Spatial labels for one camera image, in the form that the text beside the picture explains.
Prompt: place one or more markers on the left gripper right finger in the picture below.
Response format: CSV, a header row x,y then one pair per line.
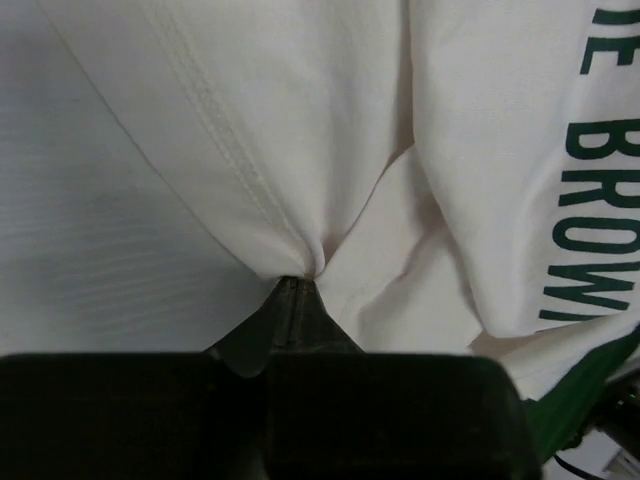
x,y
334,411

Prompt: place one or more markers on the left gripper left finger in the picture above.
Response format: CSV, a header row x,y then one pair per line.
x,y
138,415

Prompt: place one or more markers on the white and green raglan t-shirt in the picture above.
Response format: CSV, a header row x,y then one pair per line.
x,y
456,177

